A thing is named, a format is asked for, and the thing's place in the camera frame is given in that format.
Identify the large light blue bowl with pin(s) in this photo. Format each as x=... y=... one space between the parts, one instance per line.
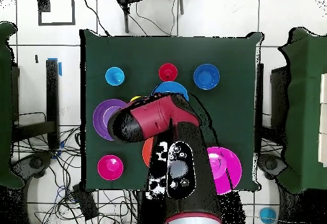
x=170 y=87

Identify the red cup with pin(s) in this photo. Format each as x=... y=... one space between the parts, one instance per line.
x=167 y=72

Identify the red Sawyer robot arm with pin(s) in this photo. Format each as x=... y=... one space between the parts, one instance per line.
x=163 y=116

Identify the yellow cup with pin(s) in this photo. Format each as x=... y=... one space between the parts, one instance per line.
x=135 y=98

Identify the orange bowl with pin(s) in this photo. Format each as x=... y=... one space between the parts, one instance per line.
x=147 y=152

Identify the small dark blue bowl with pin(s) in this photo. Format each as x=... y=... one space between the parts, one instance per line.
x=206 y=76

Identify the light blue cup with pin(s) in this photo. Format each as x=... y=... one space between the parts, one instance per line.
x=115 y=76

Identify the dark green tablecloth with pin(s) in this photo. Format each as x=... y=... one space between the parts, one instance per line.
x=153 y=53

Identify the purple bowl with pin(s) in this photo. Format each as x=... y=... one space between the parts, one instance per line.
x=101 y=116

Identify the small crimson bowl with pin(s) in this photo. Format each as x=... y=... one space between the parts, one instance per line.
x=110 y=167

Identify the large pink bowl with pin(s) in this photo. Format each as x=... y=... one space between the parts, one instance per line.
x=227 y=167

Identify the black tripod stand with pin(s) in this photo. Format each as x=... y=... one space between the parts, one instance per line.
x=126 y=14

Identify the blue tape strip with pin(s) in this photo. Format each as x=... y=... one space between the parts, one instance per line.
x=60 y=68

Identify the black power strip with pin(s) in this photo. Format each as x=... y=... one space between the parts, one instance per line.
x=85 y=203

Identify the side table with green cloth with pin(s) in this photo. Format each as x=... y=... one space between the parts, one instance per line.
x=306 y=106
x=5 y=106

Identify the blue disc on floor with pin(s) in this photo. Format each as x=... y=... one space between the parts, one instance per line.
x=268 y=215

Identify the white boxes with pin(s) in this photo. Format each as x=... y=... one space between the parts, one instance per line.
x=324 y=119

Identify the black metal frame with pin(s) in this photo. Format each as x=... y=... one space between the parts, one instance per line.
x=278 y=93
x=52 y=101

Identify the dark square floor frame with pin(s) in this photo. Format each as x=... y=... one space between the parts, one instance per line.
x=73 y=12

